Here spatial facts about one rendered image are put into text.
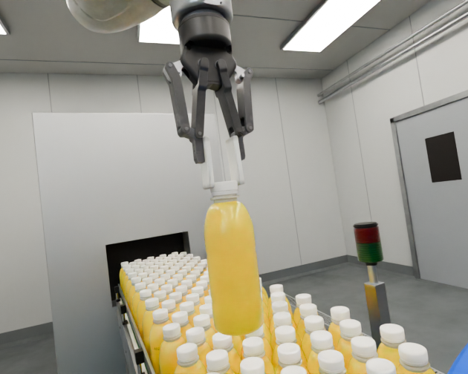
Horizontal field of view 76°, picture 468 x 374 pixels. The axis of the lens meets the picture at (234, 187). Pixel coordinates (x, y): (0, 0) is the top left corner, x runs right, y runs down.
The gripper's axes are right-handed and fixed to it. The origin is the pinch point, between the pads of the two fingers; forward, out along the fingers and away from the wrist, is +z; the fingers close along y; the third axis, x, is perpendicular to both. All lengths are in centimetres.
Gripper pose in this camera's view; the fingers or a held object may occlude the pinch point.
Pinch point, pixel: (221, 163)
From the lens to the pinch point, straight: 42.7
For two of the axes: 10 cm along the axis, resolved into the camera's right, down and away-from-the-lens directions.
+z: 1.3, 9.9, -0.5
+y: 9.0, -1.0, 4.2
